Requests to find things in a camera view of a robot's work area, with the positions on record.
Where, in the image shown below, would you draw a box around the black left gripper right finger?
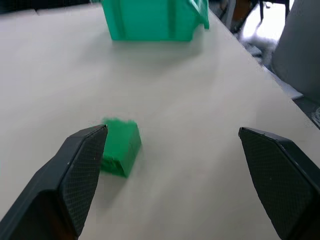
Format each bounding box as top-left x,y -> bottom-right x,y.
238,126 -> 320,240

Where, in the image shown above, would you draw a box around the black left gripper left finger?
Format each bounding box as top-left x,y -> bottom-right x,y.
0,124 -> 109,240

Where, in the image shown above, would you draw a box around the green block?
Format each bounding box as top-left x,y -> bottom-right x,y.
99,117 -> 143,179

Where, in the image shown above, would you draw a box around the teal plastic bin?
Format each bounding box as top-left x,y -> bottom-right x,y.
102,0 -> 211,42

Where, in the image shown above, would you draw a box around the dark chair legs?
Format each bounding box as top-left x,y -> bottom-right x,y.
226,0 -> 292,33

